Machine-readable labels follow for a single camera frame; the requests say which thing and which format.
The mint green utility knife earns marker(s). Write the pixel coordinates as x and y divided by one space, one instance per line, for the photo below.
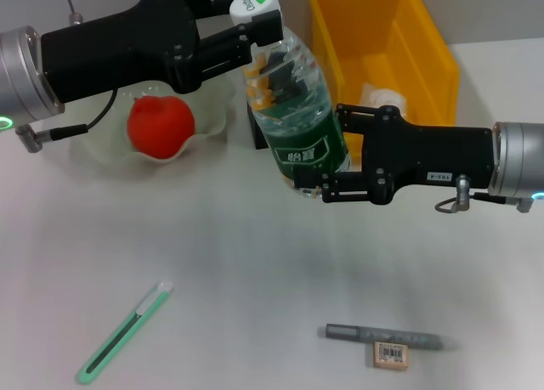
123 332

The white paper ball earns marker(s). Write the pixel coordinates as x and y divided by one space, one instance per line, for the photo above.
384 99

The yellow plastic bin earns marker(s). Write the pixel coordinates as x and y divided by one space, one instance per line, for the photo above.
361 24

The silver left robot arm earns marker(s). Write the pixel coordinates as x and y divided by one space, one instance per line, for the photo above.
19 75

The beige barcode eraser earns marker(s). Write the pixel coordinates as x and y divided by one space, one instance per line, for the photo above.
391 355

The red tomato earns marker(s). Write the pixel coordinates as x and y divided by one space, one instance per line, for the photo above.
163 124

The pale green wavy fruit plate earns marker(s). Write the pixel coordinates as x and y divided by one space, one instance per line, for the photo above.
212 105

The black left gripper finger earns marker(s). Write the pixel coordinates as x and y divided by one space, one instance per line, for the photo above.
268 29

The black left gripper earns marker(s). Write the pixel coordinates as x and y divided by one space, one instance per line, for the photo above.
115 50

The black mesh pen holder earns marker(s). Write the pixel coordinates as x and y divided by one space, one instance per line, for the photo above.
256 135

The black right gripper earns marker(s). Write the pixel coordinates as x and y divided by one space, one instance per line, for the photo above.
433 156

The clear green-label water bottle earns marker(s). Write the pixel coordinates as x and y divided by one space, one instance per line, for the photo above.
306 152

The grey marker pen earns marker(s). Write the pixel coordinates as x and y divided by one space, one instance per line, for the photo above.
382 335

